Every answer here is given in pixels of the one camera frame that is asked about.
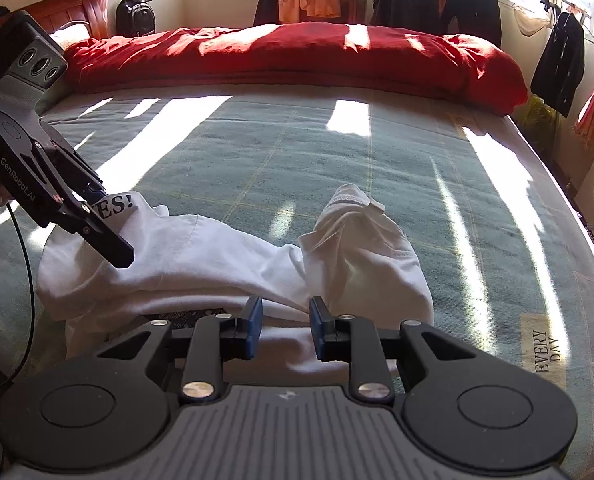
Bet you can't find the green plaid pillow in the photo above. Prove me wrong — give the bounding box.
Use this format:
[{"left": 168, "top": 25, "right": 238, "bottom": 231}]
[{"left": 50, "top": 22, "right": 91, "bottom": 50}]

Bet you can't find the black backpack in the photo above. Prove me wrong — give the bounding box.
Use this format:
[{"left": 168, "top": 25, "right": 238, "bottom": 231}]
[{"left": 115, "top": 0, "right": 156, "bottom": 37}]

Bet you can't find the dark hanging jacket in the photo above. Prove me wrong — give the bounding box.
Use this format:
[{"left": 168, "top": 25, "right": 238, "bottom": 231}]
[{"left": 371, "top": 0, "right": 502, "bottom": 48}]

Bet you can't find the black hanging jacket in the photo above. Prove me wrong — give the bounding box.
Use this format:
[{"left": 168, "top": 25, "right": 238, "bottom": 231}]
[{"left": 530, "top": 12, "right": 585, "bottom": 117}]

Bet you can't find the red duvet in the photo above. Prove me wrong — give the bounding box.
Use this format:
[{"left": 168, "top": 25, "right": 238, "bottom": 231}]
[{"left": 65, "top": 22, "right": 528, "bottom": 116}]

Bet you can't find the wooden headboard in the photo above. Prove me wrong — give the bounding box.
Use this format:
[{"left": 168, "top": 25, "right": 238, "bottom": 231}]
[{"left": 23, "top": 0, "right": 108, "bottom": 39}]

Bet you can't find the white printed t-shirt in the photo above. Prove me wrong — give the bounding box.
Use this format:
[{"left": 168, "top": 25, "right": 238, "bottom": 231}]
[{"left": 37, "top": 184, "right": 434, "bottom": 385}]

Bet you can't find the green plaid bed blanket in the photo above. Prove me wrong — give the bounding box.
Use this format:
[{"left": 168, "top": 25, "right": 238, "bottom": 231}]
[{"left": 0, "top": 81, "right": 594, "bottom": 480}]

